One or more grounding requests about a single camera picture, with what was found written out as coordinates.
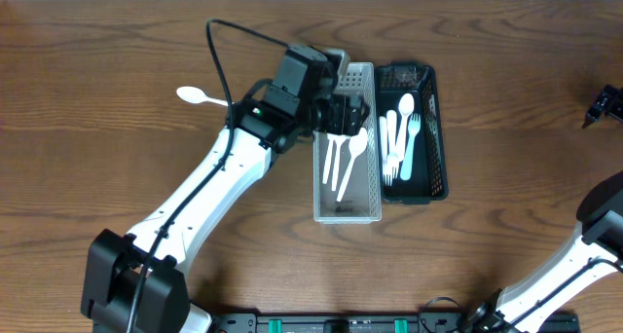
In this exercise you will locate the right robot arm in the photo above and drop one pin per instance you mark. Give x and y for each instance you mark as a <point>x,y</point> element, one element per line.
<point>593,251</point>

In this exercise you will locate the white fork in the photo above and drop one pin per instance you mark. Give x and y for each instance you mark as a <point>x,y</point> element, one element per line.
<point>387,177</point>
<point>414,127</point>

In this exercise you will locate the black plastic basket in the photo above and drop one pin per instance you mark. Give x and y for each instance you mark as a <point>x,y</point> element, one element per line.
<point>429,180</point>

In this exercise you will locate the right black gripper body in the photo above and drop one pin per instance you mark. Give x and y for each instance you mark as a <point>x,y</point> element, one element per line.
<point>613,97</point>

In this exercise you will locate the white spoon group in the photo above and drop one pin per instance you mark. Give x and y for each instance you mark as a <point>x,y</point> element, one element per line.
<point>406,107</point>

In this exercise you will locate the white fork tines down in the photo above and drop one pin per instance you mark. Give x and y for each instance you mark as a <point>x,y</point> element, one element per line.
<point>392,159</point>

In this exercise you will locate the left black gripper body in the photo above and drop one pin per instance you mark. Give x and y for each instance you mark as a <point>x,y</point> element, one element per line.
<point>350,115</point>

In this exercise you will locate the clear plastic basket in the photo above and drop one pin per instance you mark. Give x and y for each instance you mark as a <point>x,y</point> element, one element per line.
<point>362,202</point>

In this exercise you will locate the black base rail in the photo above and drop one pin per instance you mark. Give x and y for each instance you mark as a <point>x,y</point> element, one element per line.
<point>402,323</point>

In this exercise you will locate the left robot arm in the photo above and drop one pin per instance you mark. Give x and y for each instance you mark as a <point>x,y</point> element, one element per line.
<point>137,282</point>

